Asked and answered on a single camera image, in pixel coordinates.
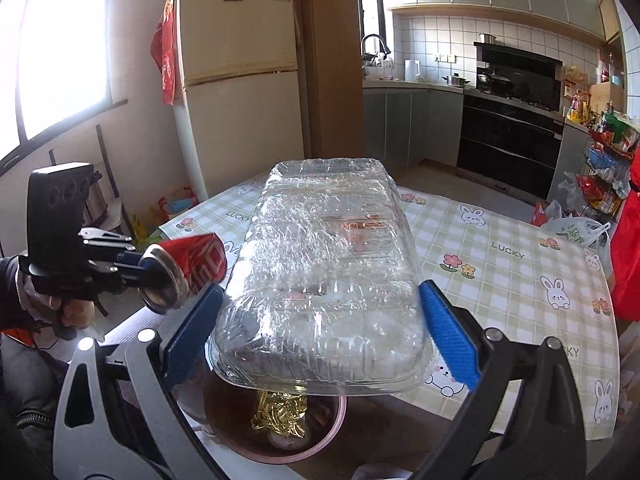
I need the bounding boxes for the black wire storage rack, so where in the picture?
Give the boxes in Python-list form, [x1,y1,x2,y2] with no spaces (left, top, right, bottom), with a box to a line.
[575,115,640,226]

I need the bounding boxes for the small red plastic bag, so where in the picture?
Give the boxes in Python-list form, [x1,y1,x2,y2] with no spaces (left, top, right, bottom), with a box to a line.
[530,201,563,228]

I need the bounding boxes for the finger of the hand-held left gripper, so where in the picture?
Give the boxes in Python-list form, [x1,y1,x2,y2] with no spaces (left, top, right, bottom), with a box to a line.
[90,262,147,292]
[80,228,147,264]

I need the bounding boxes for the kitchen window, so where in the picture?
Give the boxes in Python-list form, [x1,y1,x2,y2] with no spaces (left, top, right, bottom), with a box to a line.
[357,0,388,61]

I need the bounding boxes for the black built-in oven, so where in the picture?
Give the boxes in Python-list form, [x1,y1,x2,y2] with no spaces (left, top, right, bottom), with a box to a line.
[456,91,566,201]

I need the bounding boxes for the person's dark clothing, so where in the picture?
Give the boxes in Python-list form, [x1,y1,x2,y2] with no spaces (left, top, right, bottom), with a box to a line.
[0,330,68,466]

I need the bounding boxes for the colourful cardboard box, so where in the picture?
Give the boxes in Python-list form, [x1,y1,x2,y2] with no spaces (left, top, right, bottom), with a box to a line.
[130,185,201,241]

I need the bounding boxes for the gold foil wrapper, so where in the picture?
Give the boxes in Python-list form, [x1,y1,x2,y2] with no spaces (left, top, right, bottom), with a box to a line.
[250,391,308,433]

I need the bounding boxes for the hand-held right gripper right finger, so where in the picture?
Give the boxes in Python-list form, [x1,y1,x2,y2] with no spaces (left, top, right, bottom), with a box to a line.
[419,280,587,480]

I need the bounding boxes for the checked rabbit print tablecloth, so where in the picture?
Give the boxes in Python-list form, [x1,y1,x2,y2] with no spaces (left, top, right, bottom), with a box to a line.
[97,172,621,441]

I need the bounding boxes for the black range hood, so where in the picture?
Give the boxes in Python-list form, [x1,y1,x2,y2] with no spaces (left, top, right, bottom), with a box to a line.
[474,42,563,111]

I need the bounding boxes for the wooden cabinet panel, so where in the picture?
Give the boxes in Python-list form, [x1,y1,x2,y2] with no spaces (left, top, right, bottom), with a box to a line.
[299,0,366,161]

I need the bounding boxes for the black wok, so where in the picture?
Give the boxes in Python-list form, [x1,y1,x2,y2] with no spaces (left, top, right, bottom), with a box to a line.
[477,74,513,97]

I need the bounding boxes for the red hanging cloth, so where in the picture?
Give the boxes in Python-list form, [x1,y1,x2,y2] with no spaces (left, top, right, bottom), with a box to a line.
[150,0,183,106]

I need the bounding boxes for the person's left forearm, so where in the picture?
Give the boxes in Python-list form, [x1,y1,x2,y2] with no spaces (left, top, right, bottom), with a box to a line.
[0,255,36,333]

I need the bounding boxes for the red apron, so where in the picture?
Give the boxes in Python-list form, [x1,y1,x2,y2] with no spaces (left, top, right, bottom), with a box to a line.
[610,145,640,323]

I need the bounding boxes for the bottles on wall shelf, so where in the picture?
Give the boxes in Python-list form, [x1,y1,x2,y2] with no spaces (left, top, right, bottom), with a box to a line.
[595,52,626,88]

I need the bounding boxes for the row of condiment bottles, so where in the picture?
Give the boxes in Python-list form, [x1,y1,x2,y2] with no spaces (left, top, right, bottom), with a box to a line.
[562,65,616,131]

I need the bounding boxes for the person's left hand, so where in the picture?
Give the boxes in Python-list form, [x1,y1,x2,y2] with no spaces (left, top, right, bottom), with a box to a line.
[19,279,96,341]

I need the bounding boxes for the white shopping bag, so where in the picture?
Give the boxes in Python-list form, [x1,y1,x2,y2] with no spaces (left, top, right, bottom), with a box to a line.
[542,212,612,248]

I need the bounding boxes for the cream two-door fridge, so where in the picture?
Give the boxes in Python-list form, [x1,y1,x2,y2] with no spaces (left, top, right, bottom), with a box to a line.
[172,0,311,201]

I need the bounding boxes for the large bright window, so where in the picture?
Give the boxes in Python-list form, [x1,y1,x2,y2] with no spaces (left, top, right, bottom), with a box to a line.
[0,0,113,161]

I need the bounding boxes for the red soda can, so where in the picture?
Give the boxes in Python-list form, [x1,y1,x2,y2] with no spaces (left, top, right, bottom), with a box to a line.
[137,232,228,316]

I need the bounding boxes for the clear plastic food container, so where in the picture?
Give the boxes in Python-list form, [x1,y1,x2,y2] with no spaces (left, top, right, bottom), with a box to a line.
[207,156,437,401]

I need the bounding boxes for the black kitchen faucet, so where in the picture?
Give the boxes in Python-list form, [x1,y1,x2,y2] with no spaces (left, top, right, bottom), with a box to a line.
[361,34,392,68]

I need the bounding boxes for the grey lower kitchen cabinets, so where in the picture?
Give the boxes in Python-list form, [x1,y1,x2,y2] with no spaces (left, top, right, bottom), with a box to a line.
[362,82,463,173]

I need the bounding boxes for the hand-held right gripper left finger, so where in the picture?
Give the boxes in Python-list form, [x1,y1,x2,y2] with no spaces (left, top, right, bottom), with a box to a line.
[52,284,224,480]

